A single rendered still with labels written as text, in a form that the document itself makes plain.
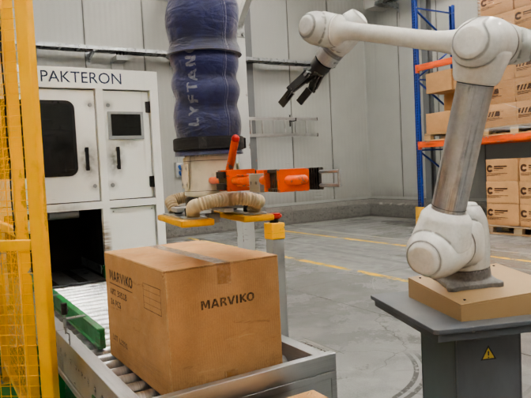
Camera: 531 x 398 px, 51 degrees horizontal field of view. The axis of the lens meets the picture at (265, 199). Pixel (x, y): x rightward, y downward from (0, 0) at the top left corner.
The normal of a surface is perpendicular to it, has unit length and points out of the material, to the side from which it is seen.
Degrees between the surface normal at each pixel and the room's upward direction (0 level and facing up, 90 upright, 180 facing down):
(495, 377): 90
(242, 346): 90
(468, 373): 90
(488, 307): 90
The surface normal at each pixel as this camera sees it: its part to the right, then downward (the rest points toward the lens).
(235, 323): 0.54, 0.02
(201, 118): -0.11, -0.20
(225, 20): 0.70, 0.14
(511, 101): -0.85, 0.07
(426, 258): -0.66, 0.26
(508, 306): 0.19, 0.04
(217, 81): 0.26, -0.28
